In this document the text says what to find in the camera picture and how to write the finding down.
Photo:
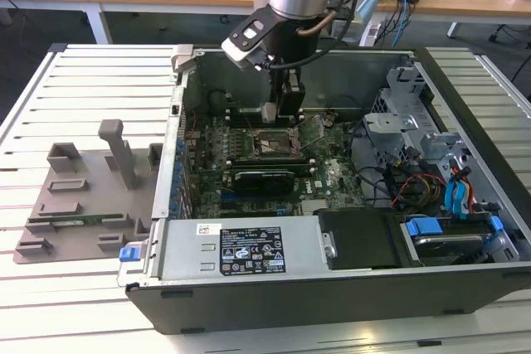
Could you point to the black plastic shroud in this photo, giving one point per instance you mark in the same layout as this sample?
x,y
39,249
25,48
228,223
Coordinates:
x,y
365,238

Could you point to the black graphics card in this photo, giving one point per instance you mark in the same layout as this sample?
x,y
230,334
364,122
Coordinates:
x,y
265,183

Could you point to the grey parts rack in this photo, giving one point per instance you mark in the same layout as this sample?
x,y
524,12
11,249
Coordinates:
x,y
95,205

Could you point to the CPU socket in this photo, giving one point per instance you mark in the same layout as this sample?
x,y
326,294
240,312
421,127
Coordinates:
x,y
271,140

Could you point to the black PC case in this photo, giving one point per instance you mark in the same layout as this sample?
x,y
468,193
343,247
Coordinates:
x,y
332,304

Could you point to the black RAM slot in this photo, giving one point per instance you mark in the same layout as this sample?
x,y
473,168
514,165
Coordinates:
x,y
249,164
238,115
238,123
249,158

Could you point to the green motherboard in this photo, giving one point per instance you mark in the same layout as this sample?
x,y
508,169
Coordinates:
x,y
332,180

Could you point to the silver chipset heatsink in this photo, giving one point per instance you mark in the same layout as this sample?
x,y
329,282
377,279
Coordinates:
x,y
313,207

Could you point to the white power strip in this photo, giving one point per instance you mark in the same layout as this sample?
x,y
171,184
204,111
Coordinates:
x,y
371,35

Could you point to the grey power supply unit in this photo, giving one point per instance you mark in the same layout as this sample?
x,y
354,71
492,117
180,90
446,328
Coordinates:
x,y
186,254

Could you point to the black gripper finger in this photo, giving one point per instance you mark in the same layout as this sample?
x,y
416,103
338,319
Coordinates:
x,y
276,84
292,99

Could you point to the blue latch tab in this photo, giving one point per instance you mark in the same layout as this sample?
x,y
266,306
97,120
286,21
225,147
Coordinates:
x,y
128,255

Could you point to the metal drive cage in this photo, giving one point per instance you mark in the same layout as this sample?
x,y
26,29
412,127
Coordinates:
x,y
390,122

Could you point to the grey case latch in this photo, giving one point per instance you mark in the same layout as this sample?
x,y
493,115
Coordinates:
x,y
182,59

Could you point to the hard disk in blue carrier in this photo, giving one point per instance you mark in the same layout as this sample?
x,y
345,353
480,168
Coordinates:
x,y
423,227

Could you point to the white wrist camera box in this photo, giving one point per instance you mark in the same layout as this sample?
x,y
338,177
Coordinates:
x,y
240,49

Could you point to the thin locking lever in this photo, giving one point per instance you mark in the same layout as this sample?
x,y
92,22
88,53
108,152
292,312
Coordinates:
x,y
316,142
249,122

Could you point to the black office chair base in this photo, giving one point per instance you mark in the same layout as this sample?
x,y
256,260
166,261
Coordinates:
x,y
508,32

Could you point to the silver CPU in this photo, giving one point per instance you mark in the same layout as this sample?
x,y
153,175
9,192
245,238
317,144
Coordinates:
x,y
269,112

